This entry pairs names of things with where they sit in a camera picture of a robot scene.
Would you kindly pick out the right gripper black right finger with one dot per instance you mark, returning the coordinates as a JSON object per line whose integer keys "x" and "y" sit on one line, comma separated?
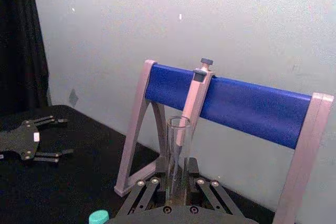
{"x": 210, "y": 195}

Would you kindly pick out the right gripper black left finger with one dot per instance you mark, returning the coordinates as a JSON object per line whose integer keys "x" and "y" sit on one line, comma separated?
{"x": 147, "y": 195}

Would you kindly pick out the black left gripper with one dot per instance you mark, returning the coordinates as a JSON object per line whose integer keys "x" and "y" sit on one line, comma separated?
{"x": 21, "y": 140}

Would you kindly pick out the clear glass test tube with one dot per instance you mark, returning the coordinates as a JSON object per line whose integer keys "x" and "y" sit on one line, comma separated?
{"x": 179, "y": 155}

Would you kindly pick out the black table cloth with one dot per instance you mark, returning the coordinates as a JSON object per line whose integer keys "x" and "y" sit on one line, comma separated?
{"x": 78, "y": 176}

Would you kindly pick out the teal bottle cap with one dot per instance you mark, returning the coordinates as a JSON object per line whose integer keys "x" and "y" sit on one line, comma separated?
{"x": 98, "y": 217}

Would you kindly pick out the black curtain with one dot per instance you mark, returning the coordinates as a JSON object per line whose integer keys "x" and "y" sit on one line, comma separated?
{"x": 15, "y": 51}

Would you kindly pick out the blue bar of stand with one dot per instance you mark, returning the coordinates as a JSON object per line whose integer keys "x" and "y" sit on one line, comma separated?
{"x": 249, "y": 106}

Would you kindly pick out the grey stand frame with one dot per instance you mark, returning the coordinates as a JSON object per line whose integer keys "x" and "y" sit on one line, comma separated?
{"x": 132, "y": 140}

